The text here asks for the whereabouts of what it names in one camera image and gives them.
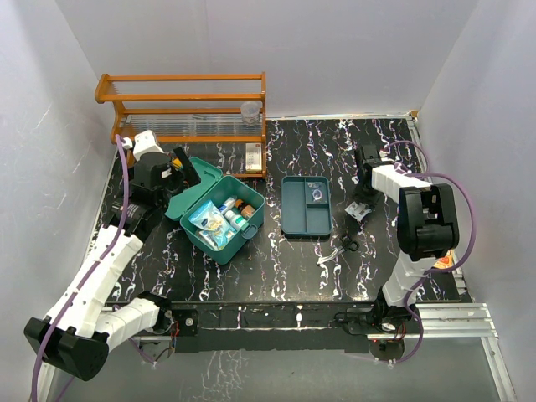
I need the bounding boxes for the blue white spray can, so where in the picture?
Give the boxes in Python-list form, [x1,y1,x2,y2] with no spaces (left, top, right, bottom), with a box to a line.
[219,197,236,214]

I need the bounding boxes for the teal medicine kit box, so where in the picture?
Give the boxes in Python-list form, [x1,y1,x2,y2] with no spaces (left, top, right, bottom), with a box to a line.
[165,157,265,265]

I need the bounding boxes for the alcohol pad sachets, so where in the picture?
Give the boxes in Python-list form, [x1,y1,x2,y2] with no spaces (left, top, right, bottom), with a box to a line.
[345,201,372,222]

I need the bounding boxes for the cotton swab bag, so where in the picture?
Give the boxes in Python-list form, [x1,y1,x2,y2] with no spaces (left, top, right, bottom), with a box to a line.
[188,200,236,251]

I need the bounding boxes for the small clear vial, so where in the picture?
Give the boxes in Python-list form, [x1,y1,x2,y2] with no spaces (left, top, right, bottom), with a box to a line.
[307,182,327,204]

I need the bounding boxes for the brown syrup bottle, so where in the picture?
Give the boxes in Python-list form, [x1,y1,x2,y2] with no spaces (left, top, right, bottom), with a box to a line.
[234,198,255,219]

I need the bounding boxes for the white green pill bottle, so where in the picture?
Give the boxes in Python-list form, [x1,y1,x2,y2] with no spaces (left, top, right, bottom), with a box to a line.
[224,209,248,231]

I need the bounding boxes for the teal divided tray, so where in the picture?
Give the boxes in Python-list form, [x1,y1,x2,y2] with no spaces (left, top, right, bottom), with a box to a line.
[281,176,332,238]

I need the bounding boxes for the black handled scissors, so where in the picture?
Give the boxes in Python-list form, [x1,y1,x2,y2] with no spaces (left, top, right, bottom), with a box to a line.
[317,234,359,265]

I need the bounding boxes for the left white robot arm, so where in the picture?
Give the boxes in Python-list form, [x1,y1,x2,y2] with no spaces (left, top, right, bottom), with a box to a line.
[23,147,201,381]

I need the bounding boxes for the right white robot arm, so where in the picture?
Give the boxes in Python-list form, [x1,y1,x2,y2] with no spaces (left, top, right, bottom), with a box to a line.
[354,145,459,332]

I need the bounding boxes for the white upright medicine box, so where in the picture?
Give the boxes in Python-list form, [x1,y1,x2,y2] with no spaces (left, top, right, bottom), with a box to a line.
[245,143,263,173]

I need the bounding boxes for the orange wooden shelf rack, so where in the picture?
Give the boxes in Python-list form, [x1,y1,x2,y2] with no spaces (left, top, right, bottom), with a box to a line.
[95,72,267,178]

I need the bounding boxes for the clear plastic measuring cup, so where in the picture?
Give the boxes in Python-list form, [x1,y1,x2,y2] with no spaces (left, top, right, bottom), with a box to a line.
[240,100,262,126]

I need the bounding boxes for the orange blister pack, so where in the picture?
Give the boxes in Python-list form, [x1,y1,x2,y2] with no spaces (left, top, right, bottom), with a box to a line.
[434,250,454,270]

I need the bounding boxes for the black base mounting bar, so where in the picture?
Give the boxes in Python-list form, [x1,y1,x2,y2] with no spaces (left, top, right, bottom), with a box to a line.
[125,299,424,355]

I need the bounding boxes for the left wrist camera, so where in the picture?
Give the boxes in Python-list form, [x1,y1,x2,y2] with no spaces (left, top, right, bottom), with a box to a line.
[121,130,164,162]

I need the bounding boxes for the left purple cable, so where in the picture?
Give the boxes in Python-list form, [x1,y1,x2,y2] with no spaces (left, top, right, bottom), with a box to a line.
[29,134,156,402]

